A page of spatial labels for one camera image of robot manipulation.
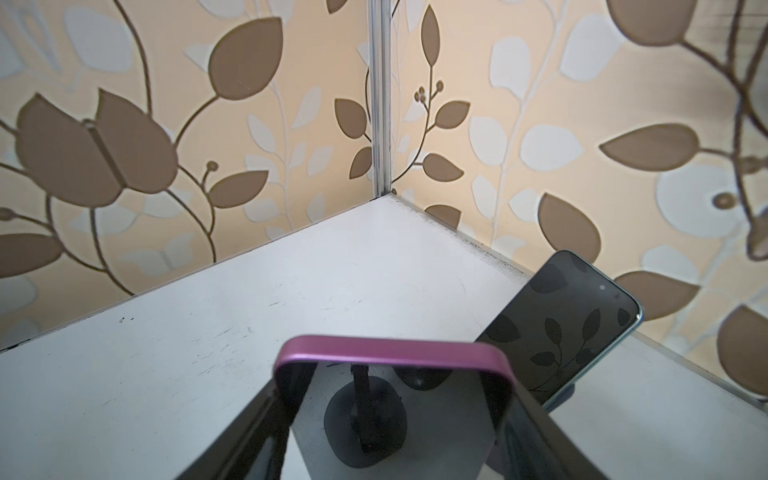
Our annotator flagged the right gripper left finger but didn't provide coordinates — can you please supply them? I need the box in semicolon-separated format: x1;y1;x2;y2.
178;383;290;480

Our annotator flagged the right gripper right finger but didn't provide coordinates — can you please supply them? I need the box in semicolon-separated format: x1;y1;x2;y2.
491;384;606;480

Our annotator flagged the back left phone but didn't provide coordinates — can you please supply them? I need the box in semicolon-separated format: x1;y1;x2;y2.
477;250;644;411

